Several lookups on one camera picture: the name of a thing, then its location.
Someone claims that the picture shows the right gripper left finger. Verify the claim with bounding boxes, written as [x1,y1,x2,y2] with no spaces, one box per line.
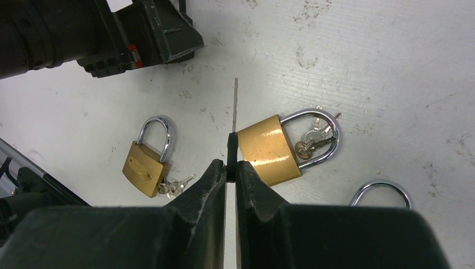
[1,159,226,268]

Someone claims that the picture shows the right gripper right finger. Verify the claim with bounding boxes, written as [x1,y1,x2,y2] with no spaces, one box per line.
[235,161,450,268]

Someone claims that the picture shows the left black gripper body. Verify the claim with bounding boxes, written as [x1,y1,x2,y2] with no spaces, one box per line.
[77,1,204,78]

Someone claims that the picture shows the brass padlock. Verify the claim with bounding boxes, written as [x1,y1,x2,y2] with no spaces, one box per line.
[122,115,174,198]
[348,179,415,210]
[237,106,341,186]

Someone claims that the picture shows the keys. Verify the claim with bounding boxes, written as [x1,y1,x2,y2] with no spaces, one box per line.
[158,174,196,200]
[294,117,337,160]

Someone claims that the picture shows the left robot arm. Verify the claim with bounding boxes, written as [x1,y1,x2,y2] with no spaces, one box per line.
[1,0,204,78]

